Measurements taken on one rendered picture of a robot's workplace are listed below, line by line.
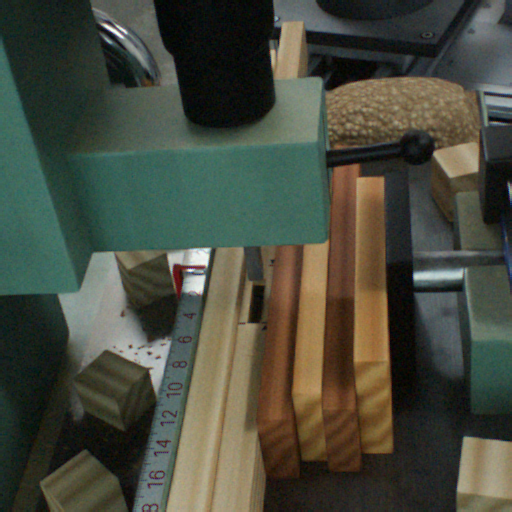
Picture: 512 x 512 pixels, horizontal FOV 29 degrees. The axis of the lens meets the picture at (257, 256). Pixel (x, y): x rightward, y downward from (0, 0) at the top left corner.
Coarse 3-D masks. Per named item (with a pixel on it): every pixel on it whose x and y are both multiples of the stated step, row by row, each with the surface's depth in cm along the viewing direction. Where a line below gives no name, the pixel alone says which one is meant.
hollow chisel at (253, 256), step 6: (246, 246) 60; (252, 246) 60; (258, 246) 60; (246, 252) 60; (252, 252) 60; (258, 252) 60; (246, 258) 60; (252, 258) 60; (258, 258) 60; (246, 264) 61; (252, 264) 61; (258, 264) 61; (252, 270) 61; (258, 270) 61; (252, 276) 61; (258, 276) 61
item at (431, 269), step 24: (384, 192) 60; (408, 192) 59; (384, 216) 58; (408, 216) 57; (408, 240) 56; (408, 264) 54; (432, 264) 59; (456, 264) 59; (480, 264) 59; (504, 264) 58; (408, 288) 55; (432, 288) 59; (456, 288) 59; (408, 312) 56; (408, 336) 58; (408, 360) 59
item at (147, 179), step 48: (96, 96) 57; (144, 96) 57; (288, 96) 55; (96, 144) 53; (144, 144) 53; (192, 144) 52; (240, 144) 52; (288, 144) 51; (96, 192) 54; (144, 192) 54; (192, 192) 54; (240, 192) 53; (288, 192) 53; (96, 240) 57; (144, 240) 56; (192, 240) 56; (240, 240) 56; (288, 240) 55
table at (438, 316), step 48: (480, 96) 84; (432, 240) 70; (432, 336) 63; (432, 384) 60; (432, 432) 57; (480, 432) 57; (288, 480) 56; (336, 480) 55; (384, 480) 55; (432, 480) 54
